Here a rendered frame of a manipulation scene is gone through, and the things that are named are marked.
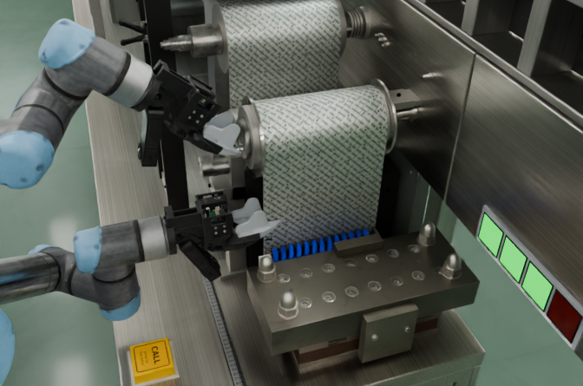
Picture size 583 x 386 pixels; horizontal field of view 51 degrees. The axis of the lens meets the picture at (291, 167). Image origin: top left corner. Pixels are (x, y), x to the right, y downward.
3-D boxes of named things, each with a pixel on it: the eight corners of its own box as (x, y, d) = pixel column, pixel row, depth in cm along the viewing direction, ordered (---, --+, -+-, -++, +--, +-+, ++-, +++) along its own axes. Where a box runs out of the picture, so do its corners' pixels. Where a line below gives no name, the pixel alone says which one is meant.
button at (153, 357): (130, 354, 114) (128, 345, 112) (168, 344, 116) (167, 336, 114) (135, 385, 108) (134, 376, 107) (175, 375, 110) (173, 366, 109)
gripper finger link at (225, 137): (260, 141, 105) (218, 115, 100) (239, 166, 107) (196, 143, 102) (256, 133, 108) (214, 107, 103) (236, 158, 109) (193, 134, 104)
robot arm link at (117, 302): (101, 284, 121) (91, 241, 114) (151, 299, 118) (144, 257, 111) (75, 312, 115) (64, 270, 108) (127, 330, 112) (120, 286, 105)
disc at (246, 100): (241, 150, 121) (239, 81, 113) (244, 150, 121) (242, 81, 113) (263, 193, 109) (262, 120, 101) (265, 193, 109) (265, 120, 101)
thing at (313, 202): (263, 251, 120) (263, 174, 109) (373, 228, 126) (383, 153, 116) (264, 253, 119) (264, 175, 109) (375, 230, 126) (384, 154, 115)
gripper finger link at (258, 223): (285, 210, 111) (235, 219, 108) (285, 235, 114) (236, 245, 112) (280, 199, 113) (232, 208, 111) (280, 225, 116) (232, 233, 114)
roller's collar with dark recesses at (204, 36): (188, 50, 128) (186, 21, 125) (217, 47, 130) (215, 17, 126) (194, 62, 123) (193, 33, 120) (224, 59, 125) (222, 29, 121)
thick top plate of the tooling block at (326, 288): (246, 291, 118) (246, 267, 115) (432, 248, 129) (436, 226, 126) (271, 356, 106) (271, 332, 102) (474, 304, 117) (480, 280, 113)
